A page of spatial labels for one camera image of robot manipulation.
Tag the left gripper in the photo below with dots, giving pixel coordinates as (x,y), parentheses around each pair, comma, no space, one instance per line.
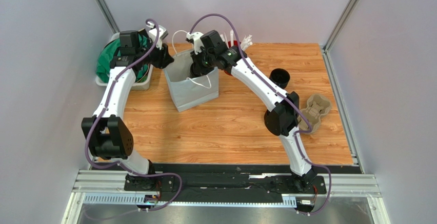
(163,58)

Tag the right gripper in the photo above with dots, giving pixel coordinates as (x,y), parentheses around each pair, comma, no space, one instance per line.
(197,68)

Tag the white paper bag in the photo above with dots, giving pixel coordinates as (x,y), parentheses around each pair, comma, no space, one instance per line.
(186,90)

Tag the stack of black cups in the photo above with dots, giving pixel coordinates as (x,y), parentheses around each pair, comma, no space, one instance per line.
(280,77)

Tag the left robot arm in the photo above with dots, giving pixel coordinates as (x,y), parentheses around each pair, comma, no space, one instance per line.
(109,142)

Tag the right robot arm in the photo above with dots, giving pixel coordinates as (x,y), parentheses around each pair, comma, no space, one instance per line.
(281,117)

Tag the white plastic bin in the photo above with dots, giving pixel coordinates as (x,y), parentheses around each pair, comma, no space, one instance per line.
(143,84)

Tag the red straw cup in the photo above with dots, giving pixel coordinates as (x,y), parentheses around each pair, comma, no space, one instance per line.
(227,72)

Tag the green cloth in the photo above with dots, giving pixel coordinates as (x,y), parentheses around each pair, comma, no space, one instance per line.
(113,49)

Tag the cardboard cup carrier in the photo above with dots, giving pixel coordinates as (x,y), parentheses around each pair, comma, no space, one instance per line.
(317,107)

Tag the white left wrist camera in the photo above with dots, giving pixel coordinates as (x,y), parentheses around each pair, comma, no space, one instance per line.
(157,34)

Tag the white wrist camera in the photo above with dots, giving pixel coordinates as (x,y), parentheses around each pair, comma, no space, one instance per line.
(194,38)
(157,34)

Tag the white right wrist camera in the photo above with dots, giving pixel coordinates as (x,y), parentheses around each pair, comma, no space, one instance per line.
(194,38)

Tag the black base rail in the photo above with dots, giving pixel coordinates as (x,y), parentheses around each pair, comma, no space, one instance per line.
(222,185)

